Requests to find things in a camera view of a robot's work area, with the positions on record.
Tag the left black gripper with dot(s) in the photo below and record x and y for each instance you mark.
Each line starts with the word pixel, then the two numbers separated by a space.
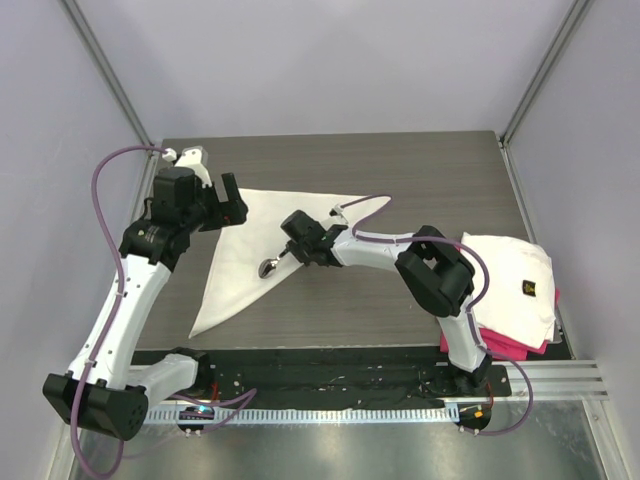
pixel 231 212

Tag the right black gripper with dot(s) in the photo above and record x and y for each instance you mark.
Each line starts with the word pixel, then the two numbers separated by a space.
pixel 296 250

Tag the green handled metal spoon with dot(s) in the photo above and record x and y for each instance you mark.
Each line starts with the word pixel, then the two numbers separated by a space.
pixel 268 266

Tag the white cloth napkin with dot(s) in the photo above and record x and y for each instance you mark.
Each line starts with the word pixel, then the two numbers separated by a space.
pixel 233 283

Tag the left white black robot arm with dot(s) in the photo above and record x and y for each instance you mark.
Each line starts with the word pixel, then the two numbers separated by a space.
pixel 98 392

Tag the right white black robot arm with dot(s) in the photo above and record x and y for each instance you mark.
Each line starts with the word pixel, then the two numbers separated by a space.
pixel 432 267

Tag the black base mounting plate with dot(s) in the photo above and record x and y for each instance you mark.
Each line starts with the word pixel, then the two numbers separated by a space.
pixel 387 378

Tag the pink folded cloth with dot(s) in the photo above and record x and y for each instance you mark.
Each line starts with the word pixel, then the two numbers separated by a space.
pixel 502 344

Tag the white folded cloth with logo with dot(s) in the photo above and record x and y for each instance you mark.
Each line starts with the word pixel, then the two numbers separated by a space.
pixel 521 299

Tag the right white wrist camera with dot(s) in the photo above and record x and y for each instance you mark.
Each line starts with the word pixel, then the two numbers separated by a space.
pixel 337 214

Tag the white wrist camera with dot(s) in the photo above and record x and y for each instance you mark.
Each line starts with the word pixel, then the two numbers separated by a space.
pixel 337 214
pixel 194 158

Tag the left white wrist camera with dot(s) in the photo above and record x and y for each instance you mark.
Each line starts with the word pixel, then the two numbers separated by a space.
pixel 194 158

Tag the left aluminium frame post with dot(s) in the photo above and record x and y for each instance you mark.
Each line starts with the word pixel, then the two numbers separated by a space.
pixel 85 32

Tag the aluminium frame post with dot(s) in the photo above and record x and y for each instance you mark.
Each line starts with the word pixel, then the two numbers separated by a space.
pixel 85 32
pixel 553 54

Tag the white slotted cable duct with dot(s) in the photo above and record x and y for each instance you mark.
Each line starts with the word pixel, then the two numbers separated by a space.
pixel 179 414

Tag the right aluminium frame post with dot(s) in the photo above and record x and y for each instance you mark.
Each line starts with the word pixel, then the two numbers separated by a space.
pixel 553 54

